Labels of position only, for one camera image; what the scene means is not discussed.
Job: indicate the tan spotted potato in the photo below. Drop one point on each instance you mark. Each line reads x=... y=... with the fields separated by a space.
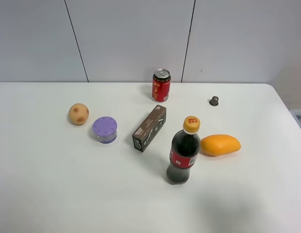
x=78 y=114

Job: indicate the dark brown toothpaste box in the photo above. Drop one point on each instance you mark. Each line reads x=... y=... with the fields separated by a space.
x=148 y=129

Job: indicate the red soda can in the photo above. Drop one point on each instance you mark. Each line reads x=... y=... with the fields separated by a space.
x=161 y=85

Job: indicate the cola bottle yellow cap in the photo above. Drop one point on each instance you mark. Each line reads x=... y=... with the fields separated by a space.
x=184 y=150

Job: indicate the purple round air freshener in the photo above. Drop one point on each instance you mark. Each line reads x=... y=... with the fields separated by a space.
x=105 y=129

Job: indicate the yellow mango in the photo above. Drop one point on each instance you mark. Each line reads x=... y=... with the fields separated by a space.
x=220 y=144

